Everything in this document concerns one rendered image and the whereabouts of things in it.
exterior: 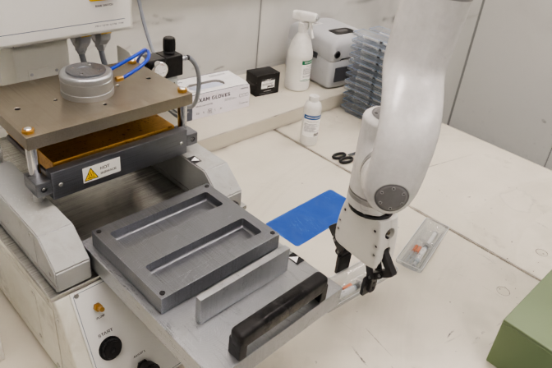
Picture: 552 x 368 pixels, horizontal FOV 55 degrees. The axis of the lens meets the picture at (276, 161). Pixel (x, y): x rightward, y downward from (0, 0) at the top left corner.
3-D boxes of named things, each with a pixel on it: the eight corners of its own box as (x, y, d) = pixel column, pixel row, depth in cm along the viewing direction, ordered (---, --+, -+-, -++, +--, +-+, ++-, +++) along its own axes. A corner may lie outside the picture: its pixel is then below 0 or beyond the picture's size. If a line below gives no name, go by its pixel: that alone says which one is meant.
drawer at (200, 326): (81, 262, 76) (76, 218, 72) (204, 207, 90) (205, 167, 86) (213, 402, 59) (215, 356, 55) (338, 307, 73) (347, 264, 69)
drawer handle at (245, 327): (227, 351, 60) (228, 327, 58) (314, 291, 70) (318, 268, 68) (238, 362, 59) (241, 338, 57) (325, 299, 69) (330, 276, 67)
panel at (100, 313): (107, 412, 75) (68, 294, 71) (260, 310, 95) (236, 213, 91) (113, 417, 74) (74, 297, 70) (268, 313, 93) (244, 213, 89)
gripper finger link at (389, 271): (405, 264, 85) (389, 282, 89) (374, 227, 89) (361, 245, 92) (400, 267, 85) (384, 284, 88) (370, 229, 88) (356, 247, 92)
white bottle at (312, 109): (297, 138, 154) (303, 91, 146) (314, 137, 155) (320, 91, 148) (301, 146, 150) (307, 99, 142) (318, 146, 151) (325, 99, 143)
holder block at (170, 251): (92, 245, 73) (90, 230, 72) (206, 195, 86) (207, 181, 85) (161, 315, 64) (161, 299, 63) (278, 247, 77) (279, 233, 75)
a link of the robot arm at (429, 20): (502, 14, 59) (415, 227, 74) (466, -18, 73) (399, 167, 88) (424, -3, 58) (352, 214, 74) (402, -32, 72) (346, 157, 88)
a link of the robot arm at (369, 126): (406, 209, 81) (397, 177, 89) (426, 133, 74) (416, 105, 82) (351, 203, 81) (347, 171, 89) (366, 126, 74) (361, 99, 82)
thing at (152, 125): (7, 140, 86) (-3, 85, 81) (128, 108, 100) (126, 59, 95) (57, 187, 76) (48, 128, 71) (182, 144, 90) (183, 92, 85)
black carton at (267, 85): (245, 89, 169) (246, 69, 165) (267, 85, 174) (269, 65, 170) (255, 97, 165) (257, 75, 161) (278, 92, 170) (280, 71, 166)
